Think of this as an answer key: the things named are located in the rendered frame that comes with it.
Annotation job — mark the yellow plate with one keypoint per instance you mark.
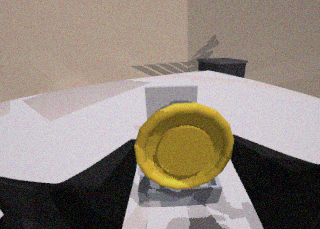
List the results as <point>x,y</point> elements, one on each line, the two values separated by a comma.
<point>184,146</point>

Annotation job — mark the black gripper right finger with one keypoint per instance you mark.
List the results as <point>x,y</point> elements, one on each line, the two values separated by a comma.
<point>284,190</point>

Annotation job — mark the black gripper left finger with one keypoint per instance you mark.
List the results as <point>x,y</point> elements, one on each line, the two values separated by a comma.
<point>96,198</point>

